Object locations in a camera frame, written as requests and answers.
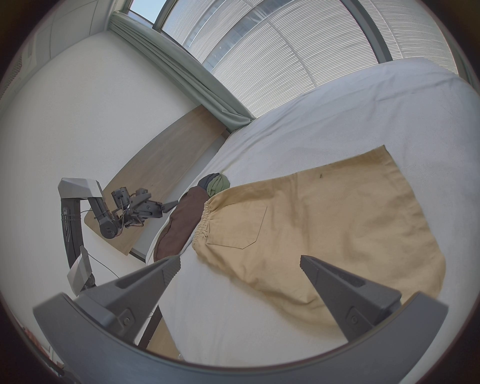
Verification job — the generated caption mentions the bed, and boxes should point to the bed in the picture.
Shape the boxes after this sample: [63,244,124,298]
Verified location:
[83,56,475,370]

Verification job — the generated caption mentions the window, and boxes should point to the window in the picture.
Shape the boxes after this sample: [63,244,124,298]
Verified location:
[127,0,460,119]

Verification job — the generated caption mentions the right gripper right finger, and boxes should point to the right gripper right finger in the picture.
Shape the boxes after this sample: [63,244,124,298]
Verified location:
[300,255,403,343]

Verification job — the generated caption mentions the black cable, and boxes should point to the black cable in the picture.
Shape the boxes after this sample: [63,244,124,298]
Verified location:
[87,255,121,280]

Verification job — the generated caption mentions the black garment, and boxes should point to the black garment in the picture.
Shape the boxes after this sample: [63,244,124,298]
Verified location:
[197,172,220,190]

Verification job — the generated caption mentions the green garment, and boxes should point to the green garment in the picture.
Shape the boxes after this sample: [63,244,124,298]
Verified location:
[207,174,230,199]

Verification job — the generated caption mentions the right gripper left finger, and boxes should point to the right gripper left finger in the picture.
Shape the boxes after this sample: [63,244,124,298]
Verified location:
[77,255,182,346]

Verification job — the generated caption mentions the grey-green curtain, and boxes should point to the grey-green curtain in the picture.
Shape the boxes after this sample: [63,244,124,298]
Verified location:
[109,11,253,132]

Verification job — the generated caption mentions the tan shorts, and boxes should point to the tan shorts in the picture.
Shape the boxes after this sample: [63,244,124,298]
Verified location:
[191,144,447,340]

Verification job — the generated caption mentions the brown garment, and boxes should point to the brown garment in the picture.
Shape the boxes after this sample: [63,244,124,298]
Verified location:
[154,186,209,262]

